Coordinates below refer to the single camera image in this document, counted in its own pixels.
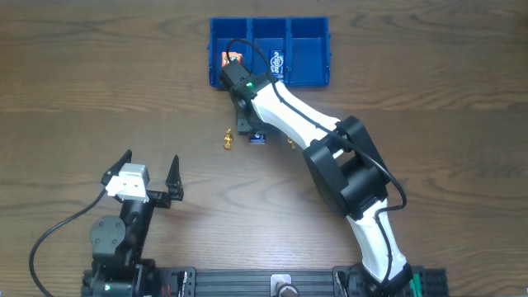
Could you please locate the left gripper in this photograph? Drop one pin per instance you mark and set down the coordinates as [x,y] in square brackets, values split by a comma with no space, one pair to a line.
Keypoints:
[158,199]

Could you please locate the gold candy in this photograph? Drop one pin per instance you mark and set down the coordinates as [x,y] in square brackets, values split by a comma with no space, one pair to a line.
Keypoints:
[292,143]
[227,140]

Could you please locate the blue candy pack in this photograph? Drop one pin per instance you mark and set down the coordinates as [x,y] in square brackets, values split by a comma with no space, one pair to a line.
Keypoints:
[257,139]
[277,62]

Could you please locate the orange candy box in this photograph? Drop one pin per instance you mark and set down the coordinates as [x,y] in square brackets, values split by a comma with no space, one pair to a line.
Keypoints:
[224,59]
[234,57]

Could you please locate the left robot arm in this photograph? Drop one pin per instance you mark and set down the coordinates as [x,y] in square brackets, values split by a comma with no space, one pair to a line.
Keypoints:
[132,231]

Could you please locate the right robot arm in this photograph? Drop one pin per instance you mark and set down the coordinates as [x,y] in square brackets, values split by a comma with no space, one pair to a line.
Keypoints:
[288,115]

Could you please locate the blue tray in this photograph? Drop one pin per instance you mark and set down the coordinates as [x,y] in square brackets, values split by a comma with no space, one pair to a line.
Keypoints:
[307,62]

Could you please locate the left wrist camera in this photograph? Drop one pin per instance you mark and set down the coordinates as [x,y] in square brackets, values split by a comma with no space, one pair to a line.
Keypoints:
[130,185]

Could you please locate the mounting rail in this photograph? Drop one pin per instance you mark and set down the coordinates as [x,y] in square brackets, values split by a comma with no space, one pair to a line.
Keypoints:
[239,282]

